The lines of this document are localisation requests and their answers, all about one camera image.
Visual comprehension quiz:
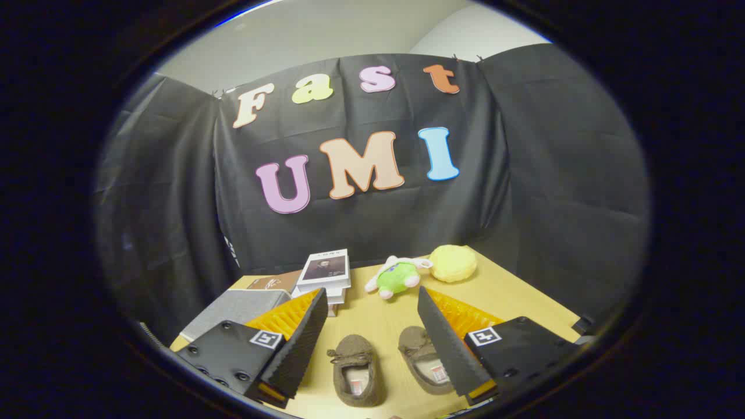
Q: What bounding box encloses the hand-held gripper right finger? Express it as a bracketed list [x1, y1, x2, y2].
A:
[417, 285, 583, 407]

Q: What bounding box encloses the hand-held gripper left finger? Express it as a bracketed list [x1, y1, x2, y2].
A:
[175, 287, 329, 409]

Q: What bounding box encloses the brown fuzzy shoe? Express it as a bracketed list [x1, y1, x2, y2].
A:
[327, 334, 386, 407]
[398, 326, 456, 395]

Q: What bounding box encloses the grey fabric storage box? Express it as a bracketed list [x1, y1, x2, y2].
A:
[180, 289, 292, 344]

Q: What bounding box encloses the brown cardboard box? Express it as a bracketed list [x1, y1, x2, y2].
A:
[246, 269, 303, 293]

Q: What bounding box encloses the yellow plush toy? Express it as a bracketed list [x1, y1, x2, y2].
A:
[429, 244, 478, 283]

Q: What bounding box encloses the white portrait cover book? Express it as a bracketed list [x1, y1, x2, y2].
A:
[296, 249, 352, 292]

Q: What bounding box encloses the green and pink plush toy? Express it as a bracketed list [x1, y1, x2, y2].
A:
[365, 255, 434, 300]

